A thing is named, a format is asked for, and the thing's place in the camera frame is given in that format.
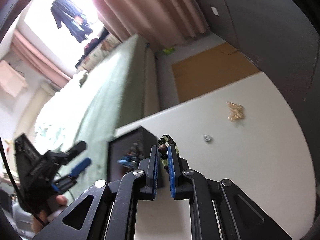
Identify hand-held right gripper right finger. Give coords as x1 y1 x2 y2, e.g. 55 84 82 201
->
167 145 293 240

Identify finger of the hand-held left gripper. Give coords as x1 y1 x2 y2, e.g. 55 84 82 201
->
51 157 92 194
63 140 87 167

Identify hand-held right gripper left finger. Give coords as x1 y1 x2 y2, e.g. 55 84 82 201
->
32 145 161 240

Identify dark and green bead bracelet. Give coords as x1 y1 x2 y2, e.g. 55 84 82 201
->
158 134 181 174

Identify blue bead bracelet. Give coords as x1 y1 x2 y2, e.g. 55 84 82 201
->
117 152 138 167

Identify black square jewelry box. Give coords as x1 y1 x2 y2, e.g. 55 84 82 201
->
108 126 162 188

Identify person's left hand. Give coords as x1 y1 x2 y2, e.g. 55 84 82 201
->
32 194 68 233

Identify cream headboard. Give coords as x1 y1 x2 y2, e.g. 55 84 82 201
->
12 80 57 143

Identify bed with green sheet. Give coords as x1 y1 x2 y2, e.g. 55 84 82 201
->
32 34 160 180

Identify pile of small wooden blocks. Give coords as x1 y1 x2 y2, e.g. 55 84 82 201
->
226 101 245 122

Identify pale hanging cloth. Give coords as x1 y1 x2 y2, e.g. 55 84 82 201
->
0 59 28 97

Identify pink curtain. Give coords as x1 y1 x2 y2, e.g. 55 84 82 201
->
11 30 72 89
84 0 210 52

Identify floral pillow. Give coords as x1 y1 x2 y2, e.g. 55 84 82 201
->
75 34 120 72

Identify flat brown cardboard sheet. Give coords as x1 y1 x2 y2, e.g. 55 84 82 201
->
171 42 262 103

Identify dark hanging clothes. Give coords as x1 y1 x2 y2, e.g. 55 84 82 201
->
50 0 93 43

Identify dark grey wardrobe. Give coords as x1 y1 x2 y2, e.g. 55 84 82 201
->
185 0 320 205

